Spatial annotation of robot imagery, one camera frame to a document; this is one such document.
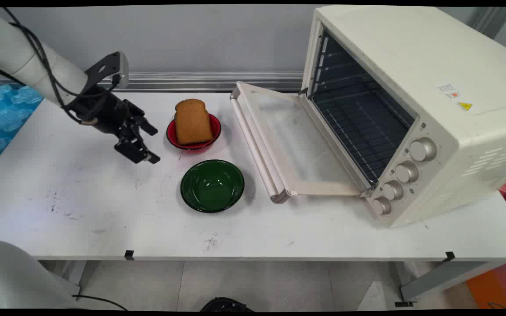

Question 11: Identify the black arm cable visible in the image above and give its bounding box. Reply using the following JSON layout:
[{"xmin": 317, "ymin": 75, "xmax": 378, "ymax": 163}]
[{"xmin": 0, "ymin": 7, "xmax": 120, "ymax": 124}]

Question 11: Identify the blue bubble wrap sheet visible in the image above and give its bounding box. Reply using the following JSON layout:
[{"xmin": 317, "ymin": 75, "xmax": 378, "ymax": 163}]
[{"xmin": 0, "ymin": 83, "xmax": 44, "ymax": 172}]

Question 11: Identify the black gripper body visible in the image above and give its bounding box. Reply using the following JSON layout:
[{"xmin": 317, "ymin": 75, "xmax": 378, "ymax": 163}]
[{"xmin": 65, "ymin": 91, "xmax": 145, "ymax": 139}]

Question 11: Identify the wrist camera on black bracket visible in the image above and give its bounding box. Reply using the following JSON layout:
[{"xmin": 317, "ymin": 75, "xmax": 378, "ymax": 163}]
[{"xmin": 85, "ymin": 51, "xmax": 130, "ymax": 89}]

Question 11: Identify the green bowl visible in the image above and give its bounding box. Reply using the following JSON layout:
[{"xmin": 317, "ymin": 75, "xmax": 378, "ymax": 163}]
[{"xmin": 180, "ymin": 159, "xmax": 245, "ymax": 213}]

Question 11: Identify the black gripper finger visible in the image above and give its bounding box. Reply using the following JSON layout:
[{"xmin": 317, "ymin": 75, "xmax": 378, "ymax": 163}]
[
  {"xmin": 123, "ymin": 115, "xmax": 159, "ymax": 142},
  {"xmin": 114, "ymin": 135, "xmax": 161, "ymax": 165}
]

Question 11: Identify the aluminium rail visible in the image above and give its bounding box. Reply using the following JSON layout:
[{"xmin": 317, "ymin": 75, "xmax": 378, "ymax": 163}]
[{"xmin": 0, "ymin": 71, "xmax": 304, "ymax": 93}]

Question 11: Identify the red bowl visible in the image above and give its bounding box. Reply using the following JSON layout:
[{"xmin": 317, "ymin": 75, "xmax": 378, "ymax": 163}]
[{"xmin": 166, "ymin": 113, "xmax": 222, "ymax": 152}]

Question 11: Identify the black round object on floor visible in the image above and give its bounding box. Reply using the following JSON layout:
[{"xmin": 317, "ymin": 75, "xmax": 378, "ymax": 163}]
[{"xmin": 200, "ymin": 297, "xmax": 256, "ymax": 312}]

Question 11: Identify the cream toaster oven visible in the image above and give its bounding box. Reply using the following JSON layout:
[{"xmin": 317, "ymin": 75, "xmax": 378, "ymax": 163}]
[{"xmin": 300, "ymin": 5, "xmax": 506, "ymax": 229}]

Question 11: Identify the orange red box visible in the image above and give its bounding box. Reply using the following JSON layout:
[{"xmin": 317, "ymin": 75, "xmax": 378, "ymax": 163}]
[{"xmin": 466, "ymin": 182, "xmax": 506, "ymax": 309}]

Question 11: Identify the brown bread slice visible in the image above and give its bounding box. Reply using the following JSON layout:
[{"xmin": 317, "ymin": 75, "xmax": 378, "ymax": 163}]
[{"xmin": 174, "ymin": 99, "xmax": 213, "ymax": 146}]

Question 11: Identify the wire oven rack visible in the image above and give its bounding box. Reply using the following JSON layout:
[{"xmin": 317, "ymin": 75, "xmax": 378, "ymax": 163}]
[{"xmin": 311, "ymin": 90, "xmax": 414, "ymax": 184}]

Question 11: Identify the grey table leg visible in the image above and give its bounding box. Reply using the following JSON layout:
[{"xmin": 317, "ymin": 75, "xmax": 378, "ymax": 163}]
[{"xmin": 394, "ymin": 261, "xmax": 506, "ymax": 307}]

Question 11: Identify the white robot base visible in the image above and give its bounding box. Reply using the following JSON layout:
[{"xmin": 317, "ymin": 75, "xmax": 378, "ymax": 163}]
[{"xmin": 0, "ymin": 239, "xmax": 82, "ymax": 309}]

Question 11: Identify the glass oven door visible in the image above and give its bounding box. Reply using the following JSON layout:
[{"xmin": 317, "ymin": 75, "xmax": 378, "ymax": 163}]
[{"xmin": 230, "ymin": 82, "xmax": 376, "ymax": 204}]

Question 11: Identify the silver oven knob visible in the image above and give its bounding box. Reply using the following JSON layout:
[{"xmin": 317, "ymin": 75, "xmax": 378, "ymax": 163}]
[
  {"xmin": 395, "ymin": 160, "xmax": 419, "ymax": 184},
  {"xmin": 382, "ymin": 180, "xmax": 404, "ymax": 201},
  {"xmin": 372, "ymin": 196, "xmax": 392, "ymax": 216},
  {"xmin": 409, "ymin": 137, "xmax": 437, "ymax": 162}
]

